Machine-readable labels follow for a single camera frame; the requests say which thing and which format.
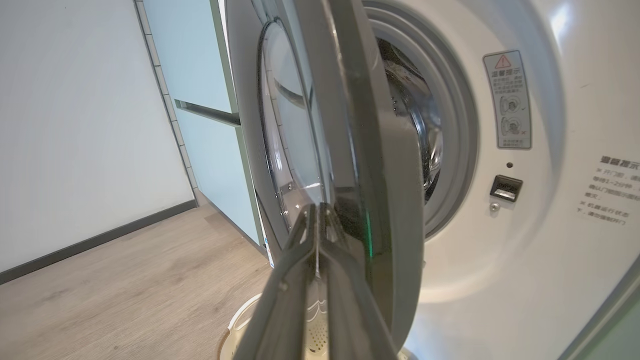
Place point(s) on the instruction text decal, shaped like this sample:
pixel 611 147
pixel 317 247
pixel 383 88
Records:
pixel 610 192

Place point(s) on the steel washer drum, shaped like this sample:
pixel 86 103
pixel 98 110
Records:
pixel 425 125

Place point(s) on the black door latch socket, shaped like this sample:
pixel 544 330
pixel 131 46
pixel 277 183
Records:
pixel 506 188

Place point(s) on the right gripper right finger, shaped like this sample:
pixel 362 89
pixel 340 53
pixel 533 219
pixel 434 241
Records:
pixel 350 320

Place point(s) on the white front-load washing machine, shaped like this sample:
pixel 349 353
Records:
pixel 500 275

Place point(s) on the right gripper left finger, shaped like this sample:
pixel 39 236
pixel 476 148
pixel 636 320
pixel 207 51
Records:
pixel 280 310

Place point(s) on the small silver screw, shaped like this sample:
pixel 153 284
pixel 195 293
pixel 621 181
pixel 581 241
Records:
pixel 494 206

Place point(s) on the grey warning sticker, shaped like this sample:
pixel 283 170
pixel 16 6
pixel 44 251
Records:
pixel 507 100

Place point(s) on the black round glass washer door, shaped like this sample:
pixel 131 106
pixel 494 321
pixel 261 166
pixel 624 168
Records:
pixel 380 150

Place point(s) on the white perforated laundry basket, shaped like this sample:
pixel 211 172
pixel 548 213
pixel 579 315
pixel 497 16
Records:
pixel 319 345

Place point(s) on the dark grey wall skirting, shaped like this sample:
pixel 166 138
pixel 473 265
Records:
pixel 100 240

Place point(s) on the blue white energy label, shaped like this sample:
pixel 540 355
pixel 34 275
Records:
pixel 269 252

